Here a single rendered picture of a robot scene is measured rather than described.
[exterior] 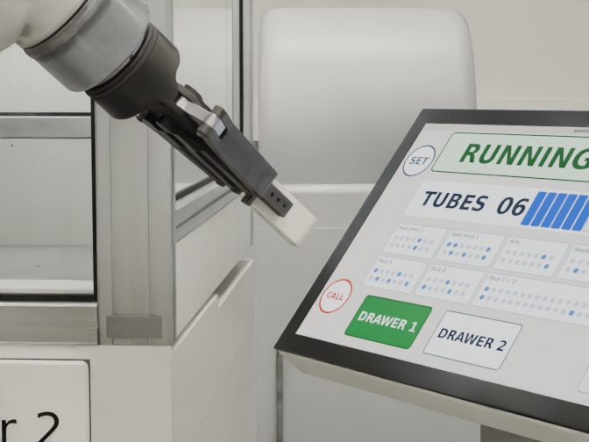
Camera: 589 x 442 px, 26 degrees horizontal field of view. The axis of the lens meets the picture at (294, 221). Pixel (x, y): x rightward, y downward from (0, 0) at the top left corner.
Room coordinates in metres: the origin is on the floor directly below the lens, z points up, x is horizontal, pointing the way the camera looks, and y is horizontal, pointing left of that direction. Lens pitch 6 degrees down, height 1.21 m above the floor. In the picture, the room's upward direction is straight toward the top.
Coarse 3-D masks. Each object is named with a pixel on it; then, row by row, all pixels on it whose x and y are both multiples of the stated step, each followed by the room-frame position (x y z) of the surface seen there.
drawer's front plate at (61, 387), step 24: (0, 360) 1.35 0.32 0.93; (24, 360) 1.35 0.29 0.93; (48, 360) 1.35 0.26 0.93; (72, 360) 1.35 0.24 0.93; (0, 384) 1.34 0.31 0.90; (24, 384) 1.34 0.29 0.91; (48, 384) 1.34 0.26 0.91; (72, 384) 1.34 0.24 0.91; (0, 408) 1.34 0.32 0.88; (24, 408) 1.34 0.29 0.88; (48, 408) 1.34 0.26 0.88; (72, 408) 1.34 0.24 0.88; (0, 432) 1.34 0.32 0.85; (24, 432) 1.34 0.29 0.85; (72, 432) 1.34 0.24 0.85
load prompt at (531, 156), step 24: (456, 144) 1.29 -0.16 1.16; (480, 144) 1.26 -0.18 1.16; (504, 144) 1.24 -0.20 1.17; (528, 144) 1.22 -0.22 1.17; (552, 144) 1.19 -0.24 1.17; (576, 144) 1.17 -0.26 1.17; (432, 168) 1.29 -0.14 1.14; (456, 168) 1.26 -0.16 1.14; (480, 168) 1.24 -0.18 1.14; (504, 168) 1.21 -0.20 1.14; (528, 168) 1.19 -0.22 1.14; (552, 168) 1.17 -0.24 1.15; (576, 168) 1.15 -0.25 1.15
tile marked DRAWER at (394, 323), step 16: (368, 304) 1.20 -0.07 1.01; (384, 304) 1.19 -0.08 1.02; (400, 304) 1.17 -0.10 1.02; (416, 304) 1.16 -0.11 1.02; (352, 320) 1.20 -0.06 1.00; (368, 320) 1.19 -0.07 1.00; (384, 320) 1.17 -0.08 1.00; (400, 320) 1.16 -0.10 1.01; (416, 320) 1.14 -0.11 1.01; (352, 336) 1.19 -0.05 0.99; (368, 336) 1.17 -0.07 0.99; (384, 336) 1.16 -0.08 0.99; (400, 336) 1.14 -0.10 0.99; (416, 336) 1.13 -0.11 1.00
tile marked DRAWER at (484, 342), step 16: (448, 320) 1.12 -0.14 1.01; (464, 320) 1.10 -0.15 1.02; (480, 320) 1.09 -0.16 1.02; (496, 320) 1.08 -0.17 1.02; (432, 336) 1.12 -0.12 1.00; (448, 336) 1.10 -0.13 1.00; (464, 336) 1.09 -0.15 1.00; (480, 336) 1.08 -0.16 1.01; (496, 336) 1.06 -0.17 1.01; (512, 336) 1.05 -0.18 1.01; (432, 352) 1.10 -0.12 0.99; (448, 352) 1.09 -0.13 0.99; (464, 352) 1.08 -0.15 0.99; (480, 352) 1.06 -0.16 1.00; (496, 352) 1.05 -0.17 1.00; (496, 368) 1.04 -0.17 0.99
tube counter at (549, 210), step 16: (512, 192) 1.18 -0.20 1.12; (528, 192) 1.17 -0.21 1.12; (544, 192) 1.15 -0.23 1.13; (560, 192) 1.14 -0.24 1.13; (576, 192) 1.12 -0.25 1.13; (496, 208) 1.18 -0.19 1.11; (512, 208) 1.17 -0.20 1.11; (528, 208) 1.15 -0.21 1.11; (544, 208) 1.14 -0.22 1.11; (560, 208) 1.12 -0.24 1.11; (576, 208) 1.11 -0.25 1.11; (496, 224) 1.16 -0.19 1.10; (512, 224) 1.15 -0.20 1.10; (528, 224) 1.14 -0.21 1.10; (544, 224) 1.12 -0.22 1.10; (560, 224) 1.11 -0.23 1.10; (576, 224) 1.10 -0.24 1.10
